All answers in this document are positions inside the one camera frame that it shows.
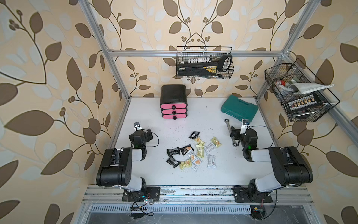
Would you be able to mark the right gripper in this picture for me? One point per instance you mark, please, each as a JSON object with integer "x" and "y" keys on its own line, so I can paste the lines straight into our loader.
{"x": 236, "y": 134}

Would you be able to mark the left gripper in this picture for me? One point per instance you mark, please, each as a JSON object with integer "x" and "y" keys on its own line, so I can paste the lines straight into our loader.
{"x": 136, "y": 133}

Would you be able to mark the yellow cookie packet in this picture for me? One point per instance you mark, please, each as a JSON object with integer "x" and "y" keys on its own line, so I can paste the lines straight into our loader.
{"x": 216, "y": 142}
{"x": 199, "y": 141}
{"x": 200, "y": 151}
{"x": 185, "y": 164}

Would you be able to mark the black cookie packet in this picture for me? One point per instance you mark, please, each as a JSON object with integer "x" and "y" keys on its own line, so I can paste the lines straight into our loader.
{"x": 186, "y": 149}
{"x": 194, "y": 135}
{"x": 174, "y": 163}
{"x": 173, "y": 151}

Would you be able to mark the pink drawer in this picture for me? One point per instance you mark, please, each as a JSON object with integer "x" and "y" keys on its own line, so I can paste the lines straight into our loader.
{"x": 174, "y": 111}
{"x": 174, "y": 116}
{"x": 173, "y": 106}

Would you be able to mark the pink bottom drawer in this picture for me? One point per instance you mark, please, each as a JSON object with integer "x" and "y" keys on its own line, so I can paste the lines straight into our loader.
{"x": 174, "y": 116}

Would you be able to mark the black cookie packet top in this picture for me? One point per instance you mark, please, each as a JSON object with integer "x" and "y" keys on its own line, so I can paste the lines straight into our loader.
{"x": 194, "y": 135}

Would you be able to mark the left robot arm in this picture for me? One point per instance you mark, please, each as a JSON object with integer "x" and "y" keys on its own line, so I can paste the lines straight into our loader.
{"x": 116, "y": 165}

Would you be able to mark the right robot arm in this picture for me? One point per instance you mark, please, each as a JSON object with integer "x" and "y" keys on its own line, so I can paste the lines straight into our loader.
{"x": 289, "y": 167}

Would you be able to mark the pink top drawer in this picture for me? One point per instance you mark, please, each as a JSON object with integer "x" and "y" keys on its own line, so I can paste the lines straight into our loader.
{"x": 173, "y": 106}

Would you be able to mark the black drawer cabinet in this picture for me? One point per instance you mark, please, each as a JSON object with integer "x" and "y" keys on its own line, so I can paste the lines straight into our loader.
{"x": 173, "y": 94}

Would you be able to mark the silver ratchet wrench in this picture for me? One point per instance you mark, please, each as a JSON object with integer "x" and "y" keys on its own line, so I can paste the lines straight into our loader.
{"x": 234, "y": 143}

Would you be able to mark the green plastic tool case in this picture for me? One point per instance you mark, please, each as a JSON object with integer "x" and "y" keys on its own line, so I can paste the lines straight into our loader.
{"x": 239, "y": 109}

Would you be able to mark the white cookie packet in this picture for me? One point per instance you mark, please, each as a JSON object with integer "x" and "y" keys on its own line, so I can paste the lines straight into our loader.
{"x": 196, "y": 164}
{"x": 210, "y": 147}
{"x": 211, "y": 162}
{"x": 192, "y": 157}

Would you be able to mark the white cookie packet lower right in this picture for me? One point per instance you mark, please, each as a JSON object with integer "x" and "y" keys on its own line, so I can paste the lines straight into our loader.
{"x": 211, "y": 162}

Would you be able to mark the yellow cookie packet top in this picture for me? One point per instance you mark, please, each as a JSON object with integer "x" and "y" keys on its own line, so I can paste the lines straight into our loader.
{"x": 199, "y": 141}

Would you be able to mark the white cookie packet centre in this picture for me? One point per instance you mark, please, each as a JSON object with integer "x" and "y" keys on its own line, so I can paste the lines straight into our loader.
{"x": 192, "y": 157}

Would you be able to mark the white paper in basket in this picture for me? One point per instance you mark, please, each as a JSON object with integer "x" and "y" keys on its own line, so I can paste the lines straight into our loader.
{"x": 305, "y": 88}

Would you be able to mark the socket set in basket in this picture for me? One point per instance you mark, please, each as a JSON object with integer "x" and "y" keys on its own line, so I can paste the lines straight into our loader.
{"x": 303, "y": 103}

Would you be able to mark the black yellow tool box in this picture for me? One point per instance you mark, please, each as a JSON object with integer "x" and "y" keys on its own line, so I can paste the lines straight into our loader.
{"x": 197, "y": 69}

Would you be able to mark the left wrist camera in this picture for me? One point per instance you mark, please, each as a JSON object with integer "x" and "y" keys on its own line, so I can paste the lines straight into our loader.
{"x": 137, "y": 126}

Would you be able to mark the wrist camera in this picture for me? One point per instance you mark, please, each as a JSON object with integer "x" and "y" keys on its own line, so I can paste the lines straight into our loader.
{"x": 137, "y": 126}
{"x": 244, "y": 125}

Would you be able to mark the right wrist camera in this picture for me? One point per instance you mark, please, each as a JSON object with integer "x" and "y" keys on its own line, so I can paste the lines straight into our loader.
{"x": 244, "y": 125}

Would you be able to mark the right wire basket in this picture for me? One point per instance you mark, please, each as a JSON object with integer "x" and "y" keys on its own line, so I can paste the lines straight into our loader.
{"x": 280, "y": 76}

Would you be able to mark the wire basket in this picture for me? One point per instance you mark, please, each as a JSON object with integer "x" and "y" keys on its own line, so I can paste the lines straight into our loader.
{"x": 280, "y": 76}
{"x": 207, "y": 54}

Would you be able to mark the back wire basket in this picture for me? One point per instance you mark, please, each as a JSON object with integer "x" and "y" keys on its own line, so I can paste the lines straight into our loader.
{"x": 207, "y": 54}

